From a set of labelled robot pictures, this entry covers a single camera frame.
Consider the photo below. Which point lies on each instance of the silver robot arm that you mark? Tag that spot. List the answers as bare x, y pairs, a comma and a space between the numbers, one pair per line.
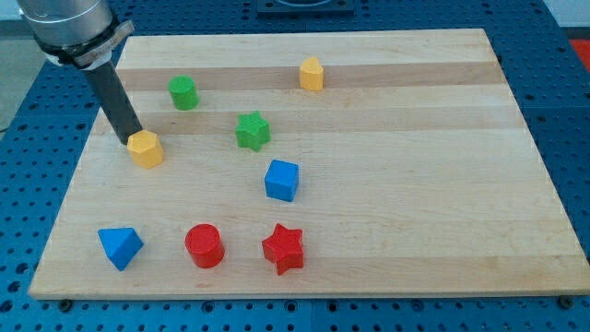
82, 33

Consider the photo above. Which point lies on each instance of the green star block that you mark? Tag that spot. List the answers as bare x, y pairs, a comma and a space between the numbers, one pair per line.
252, 131

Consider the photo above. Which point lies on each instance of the red star block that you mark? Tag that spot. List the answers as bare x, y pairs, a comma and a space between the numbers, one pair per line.
284, 248

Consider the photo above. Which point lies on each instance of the yellow heart block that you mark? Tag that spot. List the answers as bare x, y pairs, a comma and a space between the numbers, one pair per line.
311, 74

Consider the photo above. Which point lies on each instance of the blue cube block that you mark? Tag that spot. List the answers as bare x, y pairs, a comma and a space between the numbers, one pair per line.
282, 180

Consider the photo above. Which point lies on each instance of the light wooden board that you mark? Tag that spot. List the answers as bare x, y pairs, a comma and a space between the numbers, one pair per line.
418, 175

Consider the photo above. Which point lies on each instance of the red cylinder block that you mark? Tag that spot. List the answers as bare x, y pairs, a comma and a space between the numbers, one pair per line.
203, 243

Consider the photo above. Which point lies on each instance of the green cylinder block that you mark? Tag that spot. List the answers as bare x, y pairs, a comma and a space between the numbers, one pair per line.
183, 93

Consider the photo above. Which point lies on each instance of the yellow hexagon block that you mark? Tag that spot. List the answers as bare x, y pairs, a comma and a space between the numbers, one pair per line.
145, 149

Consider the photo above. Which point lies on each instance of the blue triangle block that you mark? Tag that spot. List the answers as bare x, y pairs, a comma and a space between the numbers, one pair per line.
120, 245

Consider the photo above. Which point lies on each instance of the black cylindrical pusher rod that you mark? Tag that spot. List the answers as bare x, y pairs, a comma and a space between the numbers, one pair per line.
113, 99

